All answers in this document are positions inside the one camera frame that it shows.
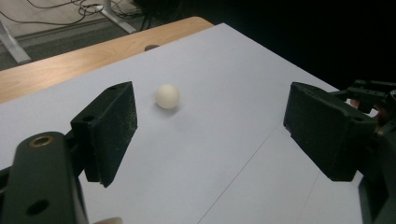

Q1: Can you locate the black cable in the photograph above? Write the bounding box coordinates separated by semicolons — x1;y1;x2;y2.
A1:
0;0;106;26

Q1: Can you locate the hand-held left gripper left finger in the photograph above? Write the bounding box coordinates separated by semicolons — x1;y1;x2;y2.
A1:
64;80;139;189

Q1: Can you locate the white metal stand leg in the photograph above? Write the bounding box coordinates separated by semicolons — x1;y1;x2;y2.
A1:
0;21;33;65
98;0;138;35

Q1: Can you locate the white egg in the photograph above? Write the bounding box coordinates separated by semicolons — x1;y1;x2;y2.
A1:
155;83;181;110

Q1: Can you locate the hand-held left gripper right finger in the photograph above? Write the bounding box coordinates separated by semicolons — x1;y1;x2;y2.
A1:
282;81;378;183

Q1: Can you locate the white paper table cover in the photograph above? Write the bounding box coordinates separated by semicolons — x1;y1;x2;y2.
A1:
0;22;379;224

